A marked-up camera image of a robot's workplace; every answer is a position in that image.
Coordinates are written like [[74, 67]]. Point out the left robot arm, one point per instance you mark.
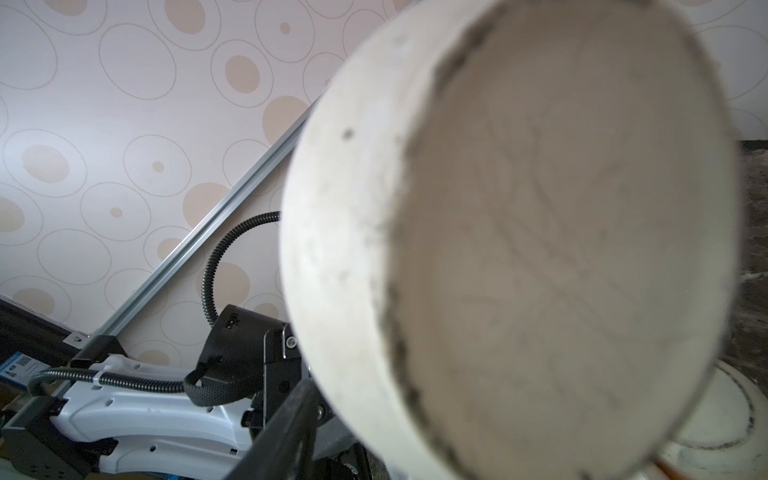
[[247, 410]]

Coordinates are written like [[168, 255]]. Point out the left slanted aluminium rail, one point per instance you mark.
[[200, 234]]

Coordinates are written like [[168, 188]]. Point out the white speckled mug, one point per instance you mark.
[[510, 237]]

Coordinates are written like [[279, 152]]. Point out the white mug red inside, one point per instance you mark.
[[725, 437]]

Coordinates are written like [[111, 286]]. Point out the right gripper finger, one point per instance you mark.
[[284, 449]]

